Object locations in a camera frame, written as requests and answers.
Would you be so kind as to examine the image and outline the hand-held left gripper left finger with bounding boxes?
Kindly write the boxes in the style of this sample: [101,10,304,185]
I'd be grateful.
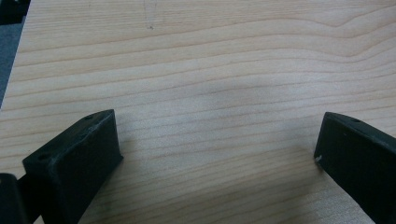
[21,108,124,224]

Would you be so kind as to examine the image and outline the dark object beside table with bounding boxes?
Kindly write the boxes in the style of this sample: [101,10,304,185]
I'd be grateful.
[0,0,32,26]

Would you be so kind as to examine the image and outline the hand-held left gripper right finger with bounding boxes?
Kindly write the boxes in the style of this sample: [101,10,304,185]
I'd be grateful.
[313,111,396,224]

